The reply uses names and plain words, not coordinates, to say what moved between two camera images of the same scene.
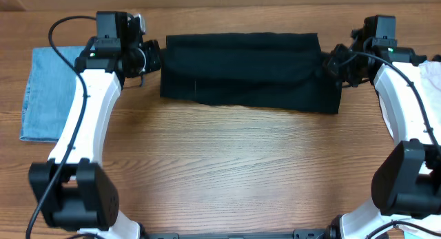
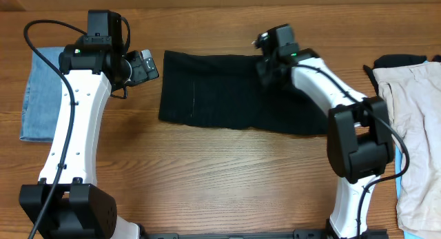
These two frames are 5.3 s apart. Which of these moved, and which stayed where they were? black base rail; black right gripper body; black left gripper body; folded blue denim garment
Moved: black right gripper body; black left gripper body
Stayed: folded blue denim garment; black base rail
